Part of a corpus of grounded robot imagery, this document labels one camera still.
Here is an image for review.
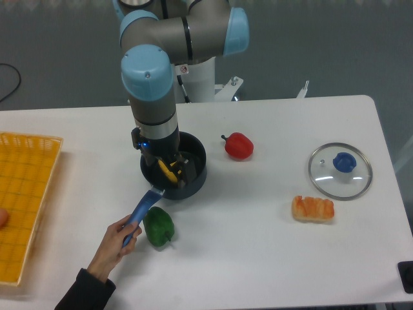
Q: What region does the yellow bell pepper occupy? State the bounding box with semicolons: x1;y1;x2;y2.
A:
157;160;181;185

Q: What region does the orange bread loaf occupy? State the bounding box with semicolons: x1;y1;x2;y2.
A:
291;196;335;222

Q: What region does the black cable on floor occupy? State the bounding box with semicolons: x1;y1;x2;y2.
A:
0;63;22;103

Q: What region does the person's bare hand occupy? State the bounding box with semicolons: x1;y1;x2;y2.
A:
86;214;142;283

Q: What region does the dark pot with blue handle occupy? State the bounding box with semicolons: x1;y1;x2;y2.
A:
127;131;207;224

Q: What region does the yellow woven basket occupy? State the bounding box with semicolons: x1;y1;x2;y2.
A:
1;132;63;286

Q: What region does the red bell pepper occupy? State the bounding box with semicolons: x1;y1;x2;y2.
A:
221;132;254;160

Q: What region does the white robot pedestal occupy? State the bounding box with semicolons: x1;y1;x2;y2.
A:
174;57;243;103

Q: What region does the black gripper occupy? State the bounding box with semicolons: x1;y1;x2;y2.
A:
131;127;197;189

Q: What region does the green bell pepper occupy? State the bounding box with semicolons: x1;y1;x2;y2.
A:
143;206;175;247

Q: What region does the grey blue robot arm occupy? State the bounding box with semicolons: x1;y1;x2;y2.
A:
113;1;250;188

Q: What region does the black sleeved forearm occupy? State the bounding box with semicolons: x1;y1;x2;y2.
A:
55;268;116;310

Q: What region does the black device at table edge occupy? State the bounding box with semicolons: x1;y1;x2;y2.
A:
398;261;413;294

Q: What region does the glass lid with blue knob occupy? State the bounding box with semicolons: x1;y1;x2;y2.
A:
308;142;373;201

